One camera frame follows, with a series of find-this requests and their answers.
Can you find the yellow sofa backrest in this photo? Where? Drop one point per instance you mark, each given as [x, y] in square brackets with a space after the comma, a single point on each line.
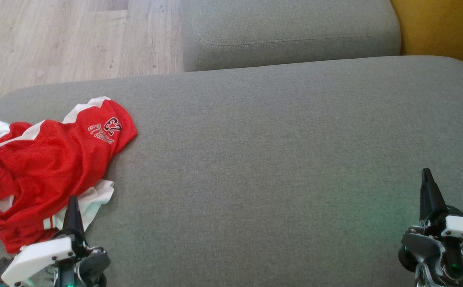
[446, 28]

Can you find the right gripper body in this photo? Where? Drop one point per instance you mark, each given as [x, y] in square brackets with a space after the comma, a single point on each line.
[462, 235]

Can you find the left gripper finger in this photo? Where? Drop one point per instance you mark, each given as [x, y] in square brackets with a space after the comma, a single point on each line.
[73, 219]

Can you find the red jersey with white sleeves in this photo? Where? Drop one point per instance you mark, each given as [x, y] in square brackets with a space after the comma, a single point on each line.
[20, 223]

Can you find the large grey sofa seat cushion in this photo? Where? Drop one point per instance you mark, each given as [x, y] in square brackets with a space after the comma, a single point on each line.
[255, 159]

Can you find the medium grey sofa seat cushion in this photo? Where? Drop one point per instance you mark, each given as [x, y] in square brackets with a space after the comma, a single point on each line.
[295, 28]

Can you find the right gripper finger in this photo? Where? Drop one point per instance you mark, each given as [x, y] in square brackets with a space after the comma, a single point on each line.
[430, 199]

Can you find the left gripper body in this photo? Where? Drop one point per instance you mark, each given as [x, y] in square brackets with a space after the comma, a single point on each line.
[40, 255]

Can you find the red shorts with white waistband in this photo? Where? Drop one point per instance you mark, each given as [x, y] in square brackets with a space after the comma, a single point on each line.
[56, 151]

